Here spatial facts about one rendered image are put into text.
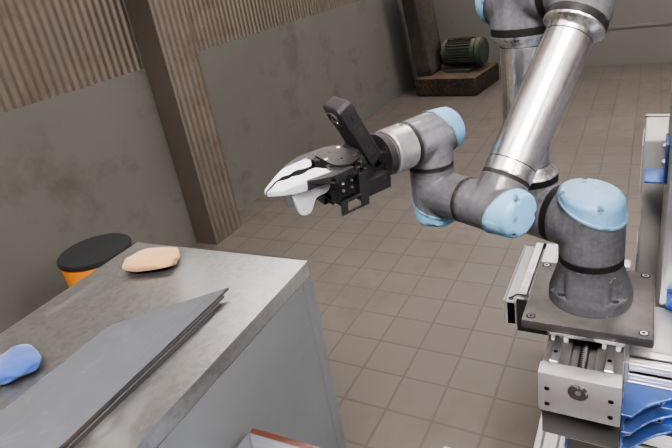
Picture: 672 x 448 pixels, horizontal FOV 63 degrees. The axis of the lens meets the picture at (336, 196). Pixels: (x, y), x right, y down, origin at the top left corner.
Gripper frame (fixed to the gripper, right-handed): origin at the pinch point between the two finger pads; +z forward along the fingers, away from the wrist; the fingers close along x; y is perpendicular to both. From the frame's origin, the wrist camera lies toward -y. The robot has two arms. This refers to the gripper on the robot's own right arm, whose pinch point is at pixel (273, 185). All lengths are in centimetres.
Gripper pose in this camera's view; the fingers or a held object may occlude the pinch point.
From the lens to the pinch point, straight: 75.0
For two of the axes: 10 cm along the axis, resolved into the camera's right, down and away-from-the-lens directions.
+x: -6.0, -3.5, 7.2
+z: -8.0, 3.5, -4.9
